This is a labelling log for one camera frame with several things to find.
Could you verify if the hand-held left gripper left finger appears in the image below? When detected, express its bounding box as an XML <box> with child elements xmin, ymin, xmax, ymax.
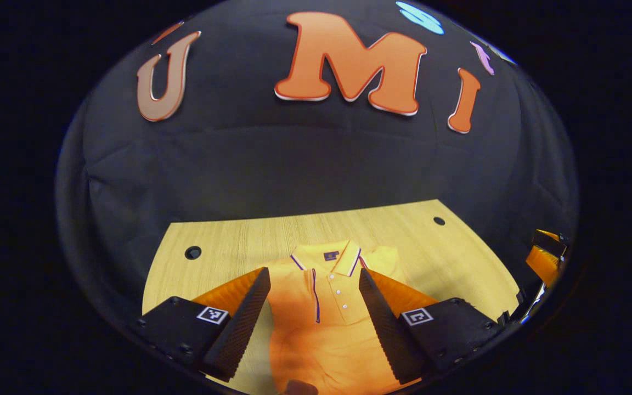
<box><xmin>132</xmin><ymin>267</ymin><xmax>272</xmax><ymax>383</ymax></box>

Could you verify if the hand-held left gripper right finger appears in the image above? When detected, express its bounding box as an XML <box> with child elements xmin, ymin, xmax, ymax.
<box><xmin>359</xmin><ymin>268</ymin><xmax>509</xmax><ymax>385</ymax></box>

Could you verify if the orange T-shirt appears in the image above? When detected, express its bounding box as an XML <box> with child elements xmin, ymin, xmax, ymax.
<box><xmin>264</xmin><ymin>240</ymin><xmax>421</xmax><ymax>395</ymax></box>

